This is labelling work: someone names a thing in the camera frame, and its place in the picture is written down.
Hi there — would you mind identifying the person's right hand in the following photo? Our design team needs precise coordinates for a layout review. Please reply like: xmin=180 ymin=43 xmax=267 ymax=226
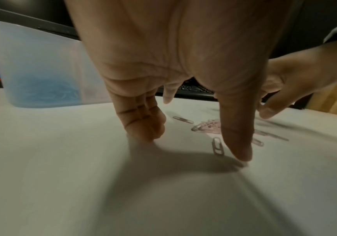
xmin=257 ymin=41 xmax=337 ymax=119

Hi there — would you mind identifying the white table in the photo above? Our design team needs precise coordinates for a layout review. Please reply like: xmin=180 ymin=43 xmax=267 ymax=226
xmin=0 ymin=87 xmax=337 ymax=236

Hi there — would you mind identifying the black laptop with sticker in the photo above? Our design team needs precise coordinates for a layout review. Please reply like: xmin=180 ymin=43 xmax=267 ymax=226
xmin=261 ymin=91 xmax=313 ymax=109

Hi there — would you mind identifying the sorted blue clips heap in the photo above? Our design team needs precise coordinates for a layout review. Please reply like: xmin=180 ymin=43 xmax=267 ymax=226
xmin=3 ymin=73 xmax=82 ymax=108

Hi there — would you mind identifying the person's left hand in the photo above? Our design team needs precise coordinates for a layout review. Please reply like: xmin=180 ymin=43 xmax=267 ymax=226
xmin=63 ymin=0 xmax=293 ymax=162

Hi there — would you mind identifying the black keyboard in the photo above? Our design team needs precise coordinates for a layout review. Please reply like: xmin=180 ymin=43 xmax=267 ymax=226
xmin=155 ymin=77 xmax=219 ymax=102

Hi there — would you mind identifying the translucent plastic container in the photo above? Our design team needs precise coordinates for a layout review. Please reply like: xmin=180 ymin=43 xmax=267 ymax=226
xmin=0 ymin=19 xmax=113 ymax=108

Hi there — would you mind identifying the pile of blue pink paperclips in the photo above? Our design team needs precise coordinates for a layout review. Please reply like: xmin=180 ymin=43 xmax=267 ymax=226
xmin=172 ymin=115 xmax=290 ymax=158

